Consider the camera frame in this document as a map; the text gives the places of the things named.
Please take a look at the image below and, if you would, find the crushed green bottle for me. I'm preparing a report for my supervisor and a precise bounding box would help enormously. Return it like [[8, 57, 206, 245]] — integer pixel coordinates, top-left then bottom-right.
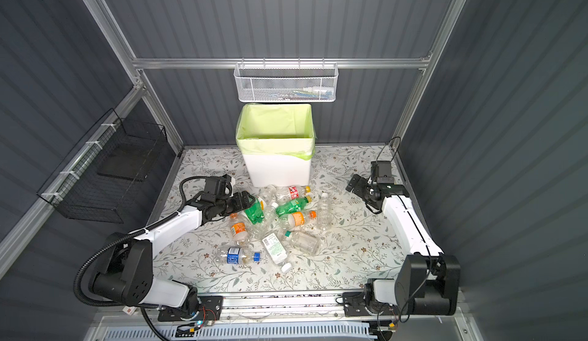
[[244, 197, 265, 225]]

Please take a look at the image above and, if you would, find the orange cap orange label bottle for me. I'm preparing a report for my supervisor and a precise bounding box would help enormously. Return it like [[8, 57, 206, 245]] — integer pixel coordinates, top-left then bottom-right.
[[228, 213, 251, 246]]

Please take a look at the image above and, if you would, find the clear bottle red label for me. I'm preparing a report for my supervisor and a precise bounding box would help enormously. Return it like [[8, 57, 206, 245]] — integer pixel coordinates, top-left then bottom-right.
[[267, 185, 312, 204]]

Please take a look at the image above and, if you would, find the clear ribbed bottle white cap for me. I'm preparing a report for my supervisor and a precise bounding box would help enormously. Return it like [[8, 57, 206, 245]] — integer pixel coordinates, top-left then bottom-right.
[[315, 192, 332, 231]]

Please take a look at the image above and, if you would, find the green bottle yellow cap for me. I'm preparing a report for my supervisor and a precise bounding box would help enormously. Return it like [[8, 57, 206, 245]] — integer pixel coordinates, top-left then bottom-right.
[[275, 196, 312, 217]]

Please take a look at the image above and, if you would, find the clear bottle blue label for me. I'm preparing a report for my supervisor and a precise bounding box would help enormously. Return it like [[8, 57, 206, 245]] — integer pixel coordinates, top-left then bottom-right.
[[214, 245, 261, 265]]

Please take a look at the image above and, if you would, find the clear bottle orange label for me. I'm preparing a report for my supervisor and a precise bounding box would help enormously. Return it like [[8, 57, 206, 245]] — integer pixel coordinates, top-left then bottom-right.
[[278, 210, 318, 231]]

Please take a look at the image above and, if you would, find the clear crushed bottle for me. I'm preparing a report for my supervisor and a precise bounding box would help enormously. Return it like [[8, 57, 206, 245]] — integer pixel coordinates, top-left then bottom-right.
[[282, 231, 321, 255]]

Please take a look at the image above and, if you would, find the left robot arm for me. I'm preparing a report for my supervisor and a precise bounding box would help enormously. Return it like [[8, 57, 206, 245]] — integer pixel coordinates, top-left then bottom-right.
[[73, 174, 255, 314]]

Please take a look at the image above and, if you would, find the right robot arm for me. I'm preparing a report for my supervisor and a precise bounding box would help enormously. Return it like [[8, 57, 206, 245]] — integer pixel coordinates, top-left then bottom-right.
[[343, 174, 461, 318]]

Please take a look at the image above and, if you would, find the white plastic bin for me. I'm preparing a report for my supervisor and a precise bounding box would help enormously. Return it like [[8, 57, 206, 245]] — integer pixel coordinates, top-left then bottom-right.
[[243, 154, 312, 188]]

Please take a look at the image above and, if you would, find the green bin liner bag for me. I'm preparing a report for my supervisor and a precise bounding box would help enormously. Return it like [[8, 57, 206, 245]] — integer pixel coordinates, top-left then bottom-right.
[[236, 103, 315, 160]]

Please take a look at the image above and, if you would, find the toothpaste tube in basket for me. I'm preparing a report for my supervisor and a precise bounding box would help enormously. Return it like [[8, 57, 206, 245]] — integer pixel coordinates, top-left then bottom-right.
[[292, 86, 335, 100]]

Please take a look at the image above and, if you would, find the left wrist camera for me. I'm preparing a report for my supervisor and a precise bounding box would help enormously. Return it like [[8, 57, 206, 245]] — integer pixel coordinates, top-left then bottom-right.
[[203, 174, 235, 198]]

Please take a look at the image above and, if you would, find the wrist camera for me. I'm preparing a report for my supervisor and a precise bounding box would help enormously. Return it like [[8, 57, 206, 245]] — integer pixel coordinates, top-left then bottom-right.
[[371, 160, 394, 183], [203, 174, 235, 198]]

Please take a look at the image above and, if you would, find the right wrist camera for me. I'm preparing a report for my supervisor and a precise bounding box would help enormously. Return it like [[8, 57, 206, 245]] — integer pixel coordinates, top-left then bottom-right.
[[371, 160, 394, 183]]

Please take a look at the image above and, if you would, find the white wire mesh basket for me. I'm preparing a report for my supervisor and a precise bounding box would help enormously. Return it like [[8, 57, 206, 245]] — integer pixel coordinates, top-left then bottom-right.
[[234, 65, 339, 103]]

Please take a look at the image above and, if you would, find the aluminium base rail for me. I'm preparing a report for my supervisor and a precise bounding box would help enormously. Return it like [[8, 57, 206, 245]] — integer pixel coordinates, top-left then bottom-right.
[[137, 290, 465, 320]]

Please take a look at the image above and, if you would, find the black wire basket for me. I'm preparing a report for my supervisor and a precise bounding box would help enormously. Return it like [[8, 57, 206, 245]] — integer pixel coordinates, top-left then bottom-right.
[[37, 111, 168, 224]]

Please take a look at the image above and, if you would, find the black corrugated cable hose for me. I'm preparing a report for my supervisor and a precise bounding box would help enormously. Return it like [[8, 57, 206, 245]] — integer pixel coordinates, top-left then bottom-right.
[[73, 175, 212, 307]]

